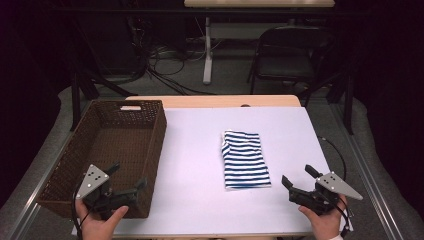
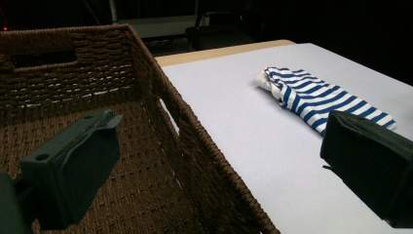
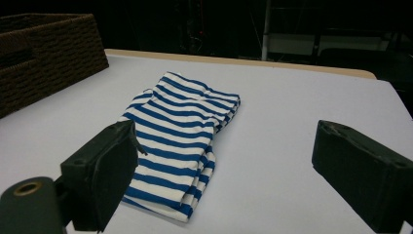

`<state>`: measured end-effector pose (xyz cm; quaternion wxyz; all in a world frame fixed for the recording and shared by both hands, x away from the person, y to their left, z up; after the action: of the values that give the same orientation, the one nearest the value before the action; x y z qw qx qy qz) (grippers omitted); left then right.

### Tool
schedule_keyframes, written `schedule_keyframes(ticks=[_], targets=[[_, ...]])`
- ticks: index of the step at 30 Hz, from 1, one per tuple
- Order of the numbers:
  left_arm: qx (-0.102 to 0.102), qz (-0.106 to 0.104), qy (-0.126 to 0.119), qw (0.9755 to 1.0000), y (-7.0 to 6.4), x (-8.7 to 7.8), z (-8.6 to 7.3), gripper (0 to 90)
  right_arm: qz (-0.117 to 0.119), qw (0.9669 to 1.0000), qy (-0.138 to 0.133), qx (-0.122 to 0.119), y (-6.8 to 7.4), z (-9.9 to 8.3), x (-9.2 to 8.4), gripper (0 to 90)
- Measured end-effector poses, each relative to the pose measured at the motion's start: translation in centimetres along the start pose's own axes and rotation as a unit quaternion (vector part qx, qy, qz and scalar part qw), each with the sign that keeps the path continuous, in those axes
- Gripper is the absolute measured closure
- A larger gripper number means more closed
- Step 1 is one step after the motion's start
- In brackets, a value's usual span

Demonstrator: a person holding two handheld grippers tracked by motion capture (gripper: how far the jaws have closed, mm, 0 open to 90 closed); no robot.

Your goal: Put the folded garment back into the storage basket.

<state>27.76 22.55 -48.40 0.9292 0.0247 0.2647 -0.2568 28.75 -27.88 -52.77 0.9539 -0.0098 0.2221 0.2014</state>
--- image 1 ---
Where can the brown wicker basket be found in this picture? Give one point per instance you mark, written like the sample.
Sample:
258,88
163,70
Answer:
113,143

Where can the person's left hand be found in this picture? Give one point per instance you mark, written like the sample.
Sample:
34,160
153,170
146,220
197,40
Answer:
100,226

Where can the blue white striped shirt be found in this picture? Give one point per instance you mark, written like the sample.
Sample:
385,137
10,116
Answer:
245,160

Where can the black folding chair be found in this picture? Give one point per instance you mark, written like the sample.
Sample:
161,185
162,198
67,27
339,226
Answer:
286,63

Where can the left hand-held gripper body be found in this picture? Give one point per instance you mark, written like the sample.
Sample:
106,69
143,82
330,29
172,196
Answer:
93,180

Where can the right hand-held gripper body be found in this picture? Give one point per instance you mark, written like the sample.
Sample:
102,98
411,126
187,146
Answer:
328,185

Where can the person's right hand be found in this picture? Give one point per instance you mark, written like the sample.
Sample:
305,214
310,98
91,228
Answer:
325,225

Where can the white desk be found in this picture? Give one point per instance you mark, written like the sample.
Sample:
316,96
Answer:
258,3

